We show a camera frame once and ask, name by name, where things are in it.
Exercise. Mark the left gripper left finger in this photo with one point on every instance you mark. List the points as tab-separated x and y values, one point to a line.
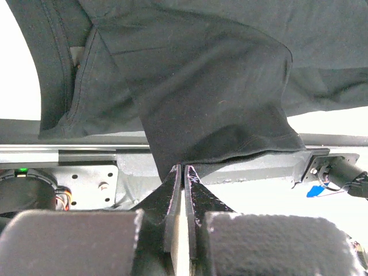
133	242

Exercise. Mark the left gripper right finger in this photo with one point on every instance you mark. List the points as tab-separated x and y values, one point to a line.
224	242

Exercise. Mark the black daisy t-shirt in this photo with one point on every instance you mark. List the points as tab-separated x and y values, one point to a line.
206	81

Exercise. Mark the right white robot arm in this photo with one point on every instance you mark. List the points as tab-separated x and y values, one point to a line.
337	172

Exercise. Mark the aluminium rail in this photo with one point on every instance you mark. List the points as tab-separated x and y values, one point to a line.
36	155

